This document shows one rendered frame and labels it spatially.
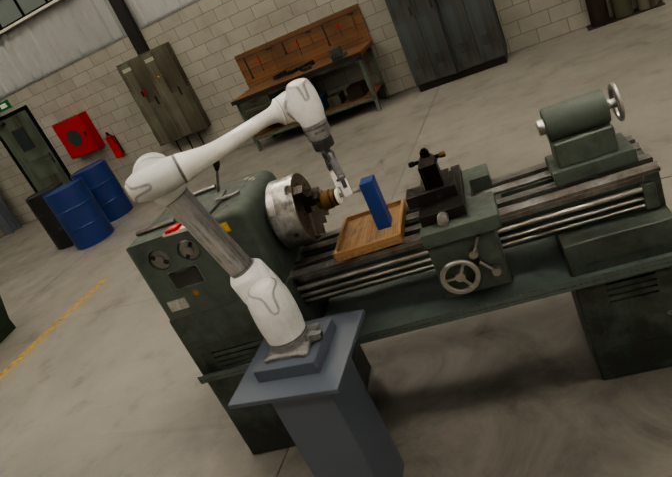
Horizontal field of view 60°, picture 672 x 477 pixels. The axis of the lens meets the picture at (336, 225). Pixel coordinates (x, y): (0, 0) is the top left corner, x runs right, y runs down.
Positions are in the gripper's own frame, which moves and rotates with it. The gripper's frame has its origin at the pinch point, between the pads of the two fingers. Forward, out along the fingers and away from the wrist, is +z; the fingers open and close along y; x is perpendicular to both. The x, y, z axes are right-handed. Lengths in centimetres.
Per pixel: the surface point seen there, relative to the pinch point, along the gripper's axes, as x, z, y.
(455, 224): 32.5, 30.6, 5.3
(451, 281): 25, 55, -1
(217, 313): -69, 40, -40
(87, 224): -278, 92, -634
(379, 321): -7, 69, -21
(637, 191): 97, 45, 20
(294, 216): -19.9, 11.9, -30.9
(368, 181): 14.2, 12.0, -29.7
